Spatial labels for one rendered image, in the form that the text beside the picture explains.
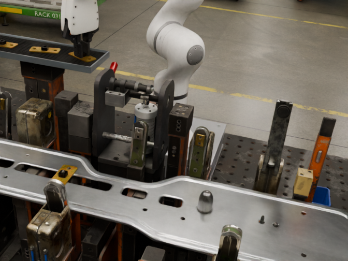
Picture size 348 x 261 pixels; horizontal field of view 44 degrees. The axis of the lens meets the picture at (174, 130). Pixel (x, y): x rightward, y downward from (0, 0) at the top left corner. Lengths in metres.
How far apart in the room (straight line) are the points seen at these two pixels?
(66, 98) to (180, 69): 0.38
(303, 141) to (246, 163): 1.71
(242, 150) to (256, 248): 0.89
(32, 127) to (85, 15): 0.33
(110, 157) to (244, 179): 0.60
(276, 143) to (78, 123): 0.50
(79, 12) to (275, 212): 0.71
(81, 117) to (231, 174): 0.69
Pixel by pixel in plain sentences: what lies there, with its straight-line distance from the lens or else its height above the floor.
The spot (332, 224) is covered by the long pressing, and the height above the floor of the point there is 1.00.
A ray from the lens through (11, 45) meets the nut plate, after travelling 1.39.
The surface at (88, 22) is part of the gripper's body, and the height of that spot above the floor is 1.26.
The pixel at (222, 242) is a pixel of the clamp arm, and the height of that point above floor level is 1.09.
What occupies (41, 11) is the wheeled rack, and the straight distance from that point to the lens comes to 5.00.
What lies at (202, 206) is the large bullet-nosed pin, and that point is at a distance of 0.96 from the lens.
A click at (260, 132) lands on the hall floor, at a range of 3.36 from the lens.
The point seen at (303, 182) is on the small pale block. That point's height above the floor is 1.05.
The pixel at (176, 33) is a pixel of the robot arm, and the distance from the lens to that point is 1.36.
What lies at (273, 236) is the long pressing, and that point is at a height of 1.00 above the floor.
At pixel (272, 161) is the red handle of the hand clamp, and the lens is 1.05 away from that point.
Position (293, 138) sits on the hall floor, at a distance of 3.37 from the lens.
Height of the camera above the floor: 1.63
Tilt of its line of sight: 30 degrees down
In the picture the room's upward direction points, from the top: 5 degrees clockwise
